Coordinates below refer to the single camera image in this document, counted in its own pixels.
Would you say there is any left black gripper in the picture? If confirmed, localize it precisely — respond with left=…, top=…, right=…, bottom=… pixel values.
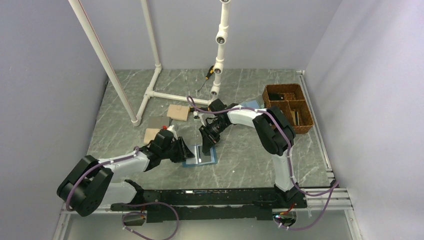
left=160, top=136, right=194, bottom=163

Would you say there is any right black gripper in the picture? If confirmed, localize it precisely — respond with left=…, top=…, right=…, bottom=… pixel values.
left=199, top=119, right=229, bottom=154

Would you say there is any teal blue card holder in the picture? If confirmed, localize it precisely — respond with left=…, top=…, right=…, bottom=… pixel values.
left=182, top=144, right=218, bottom=168

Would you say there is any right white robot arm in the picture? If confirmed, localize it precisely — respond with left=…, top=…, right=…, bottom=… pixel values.
left=199, top=99, right=307, bottom=209

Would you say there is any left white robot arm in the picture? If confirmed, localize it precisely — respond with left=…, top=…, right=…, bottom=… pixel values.
left=56, top=129, right=196, bottom=217

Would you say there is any beige card holder lower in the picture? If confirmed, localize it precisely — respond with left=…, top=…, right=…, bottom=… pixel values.
left=143, top=128, right=161, bottom=145

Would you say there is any tan card holder upper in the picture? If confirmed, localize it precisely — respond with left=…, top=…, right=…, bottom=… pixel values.
left=166, top=104, right=190, bottom=122

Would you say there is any open green card holder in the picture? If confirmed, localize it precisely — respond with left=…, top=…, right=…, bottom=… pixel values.
left=240, top=99, right=265, bottom=109

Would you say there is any black yellow screwdriver far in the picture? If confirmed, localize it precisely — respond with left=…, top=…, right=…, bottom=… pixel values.
left=197, top=65, right=214, bottom=92

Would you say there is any brown wicker basket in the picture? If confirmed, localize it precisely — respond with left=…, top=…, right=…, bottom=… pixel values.
left=262, top=83, right=314, bottom=134

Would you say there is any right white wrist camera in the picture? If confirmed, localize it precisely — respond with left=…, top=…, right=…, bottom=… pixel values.
left=193, top=111, right=203, bottom=121

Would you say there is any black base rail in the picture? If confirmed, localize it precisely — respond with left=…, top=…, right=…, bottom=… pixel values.
left=110, top=186, right=308, bottom=223

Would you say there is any white PVC pipe frame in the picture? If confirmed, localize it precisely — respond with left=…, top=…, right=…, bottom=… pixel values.
left=68, top=0, right=232, bottom=127

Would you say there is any aluminium frame rail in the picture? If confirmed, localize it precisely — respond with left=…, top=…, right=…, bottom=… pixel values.
left=52, top=168, right=364, bottom=240

